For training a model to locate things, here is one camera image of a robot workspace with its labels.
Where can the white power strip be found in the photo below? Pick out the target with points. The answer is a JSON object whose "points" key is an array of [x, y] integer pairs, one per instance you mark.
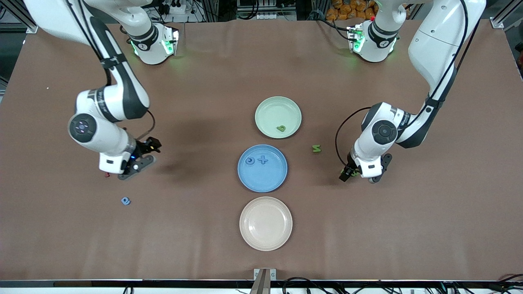
{"points": [[278, 16], [176, 9]]}

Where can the beige plate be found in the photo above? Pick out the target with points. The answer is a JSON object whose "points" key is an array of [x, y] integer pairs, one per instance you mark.
{"points": [[265, 223]]}

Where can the blue lowercase letter a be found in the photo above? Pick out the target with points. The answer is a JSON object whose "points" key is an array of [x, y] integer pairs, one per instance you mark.
{"points": [[126, 202]]}

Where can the blue letter X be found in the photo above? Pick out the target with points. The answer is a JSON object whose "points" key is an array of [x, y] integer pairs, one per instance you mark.
{"points": [[263, 160]]}

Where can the orange fruit bag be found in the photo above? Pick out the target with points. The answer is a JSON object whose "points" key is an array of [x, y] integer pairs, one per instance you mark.
{"points": [[347, 10]]}

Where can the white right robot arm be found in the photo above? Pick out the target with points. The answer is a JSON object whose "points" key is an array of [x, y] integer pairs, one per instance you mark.
{"points": [[110, 102]]}

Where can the blue plate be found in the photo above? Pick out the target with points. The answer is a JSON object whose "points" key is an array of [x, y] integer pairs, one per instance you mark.
{"points": [[265, 179]]}

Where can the green capital letter N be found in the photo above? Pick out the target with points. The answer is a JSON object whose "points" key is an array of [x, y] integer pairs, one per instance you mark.
{"points": [[316, 148]]}

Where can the brown table cover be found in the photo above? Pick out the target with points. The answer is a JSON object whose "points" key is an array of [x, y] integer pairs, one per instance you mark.
{"points": [[81, 245]]}

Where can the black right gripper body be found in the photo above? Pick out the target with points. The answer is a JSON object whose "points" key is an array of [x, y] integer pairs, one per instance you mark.
{"points": [[143, 147]]}

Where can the silver metal bracket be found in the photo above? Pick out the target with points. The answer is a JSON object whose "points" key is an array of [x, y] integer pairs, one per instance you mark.
{"points": [[264, 281]]}

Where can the blue letter C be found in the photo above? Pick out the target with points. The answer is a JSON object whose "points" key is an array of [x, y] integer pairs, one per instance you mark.
{"points": [[247, 161]]}

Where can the aluminium frame rail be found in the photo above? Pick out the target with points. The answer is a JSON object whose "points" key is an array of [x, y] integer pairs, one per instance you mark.
{"points": [[32, 27], [500, 22]]}

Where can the green lowercase letter b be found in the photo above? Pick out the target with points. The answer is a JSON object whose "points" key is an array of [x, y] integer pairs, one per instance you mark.
{"points": [[279, 129]]}

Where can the green plate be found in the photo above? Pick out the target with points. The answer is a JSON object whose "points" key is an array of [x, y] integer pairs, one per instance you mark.
{"points": [[271, 112]]}

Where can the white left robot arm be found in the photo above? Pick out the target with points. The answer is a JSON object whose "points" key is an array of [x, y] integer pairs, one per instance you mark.
{"points": [[433, 41]]}

